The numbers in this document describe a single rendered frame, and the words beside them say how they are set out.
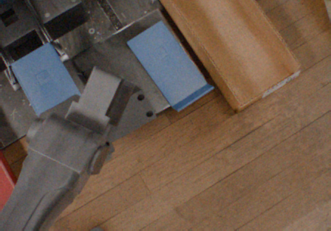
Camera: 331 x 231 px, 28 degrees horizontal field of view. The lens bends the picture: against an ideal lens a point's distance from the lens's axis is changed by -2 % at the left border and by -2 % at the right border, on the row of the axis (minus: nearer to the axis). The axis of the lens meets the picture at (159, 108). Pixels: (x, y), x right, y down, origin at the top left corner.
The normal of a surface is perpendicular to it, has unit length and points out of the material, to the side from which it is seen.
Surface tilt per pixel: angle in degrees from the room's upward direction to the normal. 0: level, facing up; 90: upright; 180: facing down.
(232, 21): 0
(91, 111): 13
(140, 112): 25
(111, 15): 0
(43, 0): 0
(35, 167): 19
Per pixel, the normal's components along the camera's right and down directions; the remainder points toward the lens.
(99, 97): -0.12, -0.05
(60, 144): 0.12, -0.53
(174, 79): -0.03, -0.25
